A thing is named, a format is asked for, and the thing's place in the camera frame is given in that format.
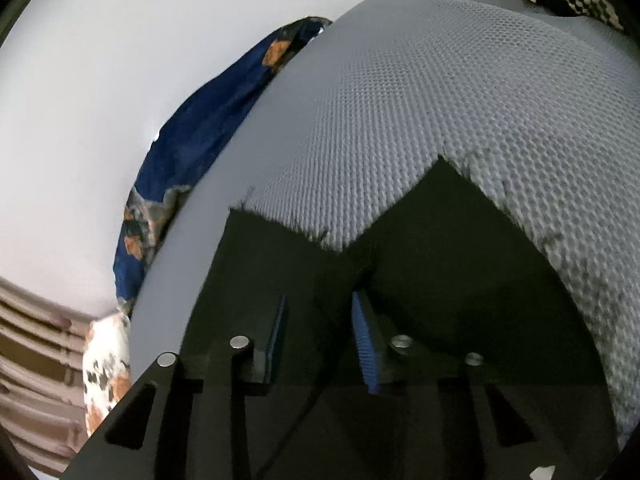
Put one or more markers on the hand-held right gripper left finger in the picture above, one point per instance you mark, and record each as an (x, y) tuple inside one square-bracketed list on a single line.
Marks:
[(278, 332)]

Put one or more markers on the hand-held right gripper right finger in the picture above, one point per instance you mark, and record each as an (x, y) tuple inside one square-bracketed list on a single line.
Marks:
[(366, 347)]

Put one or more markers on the black pants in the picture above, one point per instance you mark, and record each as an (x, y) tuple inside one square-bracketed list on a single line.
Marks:
[(450, 240)]

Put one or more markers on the white floral cloth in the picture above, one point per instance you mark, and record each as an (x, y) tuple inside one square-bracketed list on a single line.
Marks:
[(105, 365)]

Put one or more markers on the blue printed blanket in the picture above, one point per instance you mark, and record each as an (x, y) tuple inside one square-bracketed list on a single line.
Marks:
[(210, 125)]

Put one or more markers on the brown striped rug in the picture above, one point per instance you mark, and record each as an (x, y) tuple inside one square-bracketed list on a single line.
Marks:
[(35, 370)]

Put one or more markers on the grey mesh mat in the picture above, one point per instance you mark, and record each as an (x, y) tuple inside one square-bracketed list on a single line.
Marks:
[(425, 85)]

